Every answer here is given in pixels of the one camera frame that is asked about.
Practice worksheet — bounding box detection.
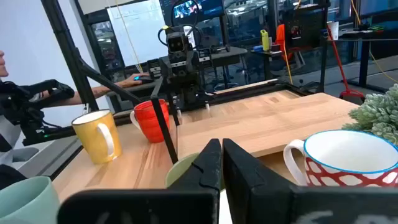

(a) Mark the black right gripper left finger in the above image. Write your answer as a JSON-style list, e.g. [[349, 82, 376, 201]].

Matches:
[[57, 138, 223, 224]]

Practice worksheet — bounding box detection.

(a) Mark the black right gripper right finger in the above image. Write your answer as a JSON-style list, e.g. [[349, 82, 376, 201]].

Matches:
[[222, 138, 398, 224]]

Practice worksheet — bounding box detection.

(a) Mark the red mug white handle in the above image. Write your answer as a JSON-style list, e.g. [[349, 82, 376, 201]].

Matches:
[[129, 98, 171, 144]]

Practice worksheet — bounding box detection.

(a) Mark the olive green mug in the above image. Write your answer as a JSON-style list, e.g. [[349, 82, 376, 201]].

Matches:
[[164, 151, 201, 189]]

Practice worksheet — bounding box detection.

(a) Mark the red lattice mug blue rim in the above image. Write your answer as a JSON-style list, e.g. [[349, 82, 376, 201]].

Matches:
[[282, 129, 398, 187]]

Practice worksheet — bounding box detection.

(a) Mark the yellow mug white handle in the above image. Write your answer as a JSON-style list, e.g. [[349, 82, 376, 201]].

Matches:
[[71, 108, 123, 165]]

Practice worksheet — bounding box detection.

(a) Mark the sage green faceted mug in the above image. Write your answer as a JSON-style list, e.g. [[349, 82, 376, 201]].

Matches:
[[0, 175, 60, 224]]

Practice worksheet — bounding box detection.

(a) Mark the black computer mouse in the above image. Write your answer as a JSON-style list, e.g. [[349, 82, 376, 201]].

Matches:
[[133, 75, 155, 85]]

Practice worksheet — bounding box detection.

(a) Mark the black work desk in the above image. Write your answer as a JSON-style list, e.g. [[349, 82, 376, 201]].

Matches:
[[198, 45, 249, 91], [251, 46, 301, 81]]

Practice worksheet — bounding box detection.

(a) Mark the grey computer desk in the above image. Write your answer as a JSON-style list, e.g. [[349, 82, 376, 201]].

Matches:
[[105, 79, 162, 113]]

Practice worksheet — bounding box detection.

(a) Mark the white whiteboard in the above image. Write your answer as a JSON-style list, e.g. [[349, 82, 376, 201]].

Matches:
[[106, 0, 170, 68]]

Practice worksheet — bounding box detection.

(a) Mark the yellow-green bottle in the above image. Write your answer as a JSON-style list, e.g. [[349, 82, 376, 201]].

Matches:
[[260, 29, 270, 52]]

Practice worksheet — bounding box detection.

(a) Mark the person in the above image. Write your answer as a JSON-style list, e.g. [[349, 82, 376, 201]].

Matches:
[[0, 49, 152, 166]]

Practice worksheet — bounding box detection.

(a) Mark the black pegboard panel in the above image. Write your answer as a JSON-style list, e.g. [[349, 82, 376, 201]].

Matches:
[[282, 6, 327, 50]]

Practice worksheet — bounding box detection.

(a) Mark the black equipment unit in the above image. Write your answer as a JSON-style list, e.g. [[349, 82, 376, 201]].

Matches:
[[0, 79, 78, 147]]

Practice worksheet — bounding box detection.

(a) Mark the potted green succulent plant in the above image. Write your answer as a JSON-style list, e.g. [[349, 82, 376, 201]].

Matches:
[[341, 83, 398, 146]]

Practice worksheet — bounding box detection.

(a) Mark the white paper sign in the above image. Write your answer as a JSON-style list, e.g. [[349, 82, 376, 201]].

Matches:
[[326, 21, 340, 40]]

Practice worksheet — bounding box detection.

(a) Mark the black standing desk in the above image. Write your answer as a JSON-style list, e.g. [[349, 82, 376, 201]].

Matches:
[[326, 29, 398, 93]]

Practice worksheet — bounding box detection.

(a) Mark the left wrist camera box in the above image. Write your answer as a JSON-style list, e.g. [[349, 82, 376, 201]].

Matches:
[[165, 30, 191, 56]]

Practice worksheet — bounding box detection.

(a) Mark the wall video screen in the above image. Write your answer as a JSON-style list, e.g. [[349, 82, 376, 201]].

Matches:
[[172, 0, 205, 19]]

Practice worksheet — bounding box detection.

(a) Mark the black aluminium rig frame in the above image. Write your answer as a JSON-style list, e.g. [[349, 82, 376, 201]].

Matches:
[[18, 0, 330, 181]]

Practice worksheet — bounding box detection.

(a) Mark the red long-handled dustpan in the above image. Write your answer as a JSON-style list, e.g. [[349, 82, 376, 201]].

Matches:
[[325, 24, 367, 101]]

